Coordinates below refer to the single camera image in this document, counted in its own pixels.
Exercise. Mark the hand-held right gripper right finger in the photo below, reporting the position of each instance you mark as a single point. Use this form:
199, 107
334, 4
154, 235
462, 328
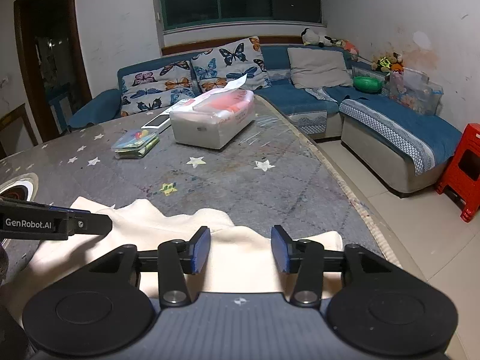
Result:
281, 249

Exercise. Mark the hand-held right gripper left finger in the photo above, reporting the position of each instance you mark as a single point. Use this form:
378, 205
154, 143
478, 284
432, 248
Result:
200, 249

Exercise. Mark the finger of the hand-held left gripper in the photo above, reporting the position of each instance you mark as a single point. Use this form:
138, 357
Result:
92, 223

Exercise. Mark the cream garment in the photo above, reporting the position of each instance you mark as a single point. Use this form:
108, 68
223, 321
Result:
240, 262

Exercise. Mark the black round induction cooker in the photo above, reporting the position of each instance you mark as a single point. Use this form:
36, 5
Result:
13, 192

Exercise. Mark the grey star print tablecloth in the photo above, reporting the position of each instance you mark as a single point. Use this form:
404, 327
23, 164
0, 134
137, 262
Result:
243, 187

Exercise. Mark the clear box of colourful toys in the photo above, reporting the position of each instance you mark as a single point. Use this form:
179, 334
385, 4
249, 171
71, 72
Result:
135, 146

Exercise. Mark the brown framed panel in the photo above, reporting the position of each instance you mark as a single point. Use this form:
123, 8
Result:
18, 131

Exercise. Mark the blue corner sofa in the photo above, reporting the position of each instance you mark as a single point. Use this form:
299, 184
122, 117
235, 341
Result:
93, 108

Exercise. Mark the white flat device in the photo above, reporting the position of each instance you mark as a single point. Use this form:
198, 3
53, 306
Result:
155, 120

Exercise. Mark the white pink tissue pack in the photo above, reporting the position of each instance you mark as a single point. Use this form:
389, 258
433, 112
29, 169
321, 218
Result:
210, 127

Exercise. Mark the blue chair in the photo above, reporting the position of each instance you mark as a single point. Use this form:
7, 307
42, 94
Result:
60, 105

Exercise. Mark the wide butterfly print cushion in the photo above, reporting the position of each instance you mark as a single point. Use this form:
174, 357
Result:
153, 86

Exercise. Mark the blue patterned sofa throw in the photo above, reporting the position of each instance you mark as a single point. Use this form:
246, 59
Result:
393, 127

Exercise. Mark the grey cushion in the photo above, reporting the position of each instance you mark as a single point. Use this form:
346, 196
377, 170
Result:
318, 67

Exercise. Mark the green bowl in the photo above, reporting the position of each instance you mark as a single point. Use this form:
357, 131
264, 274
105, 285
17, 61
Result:
369, 84

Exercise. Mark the tall butterfly print cushion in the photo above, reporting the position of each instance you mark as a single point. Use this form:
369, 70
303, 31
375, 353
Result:
228, 63

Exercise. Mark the clear storage bin of toys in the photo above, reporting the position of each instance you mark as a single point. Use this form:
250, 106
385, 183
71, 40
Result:
412, 93

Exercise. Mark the black white plush toy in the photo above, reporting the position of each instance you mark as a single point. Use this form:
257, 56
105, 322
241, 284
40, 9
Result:
311, 36

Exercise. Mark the pink plush toy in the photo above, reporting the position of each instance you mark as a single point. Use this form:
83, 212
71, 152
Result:
350, 46

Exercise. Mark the brown teddy bears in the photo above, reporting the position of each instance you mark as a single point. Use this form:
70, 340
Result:
388, 62

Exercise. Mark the red plastic stool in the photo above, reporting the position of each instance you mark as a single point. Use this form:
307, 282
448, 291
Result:
468, 138

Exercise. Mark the dark wooden door frame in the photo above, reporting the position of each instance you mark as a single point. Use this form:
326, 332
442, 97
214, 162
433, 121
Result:
22, 45

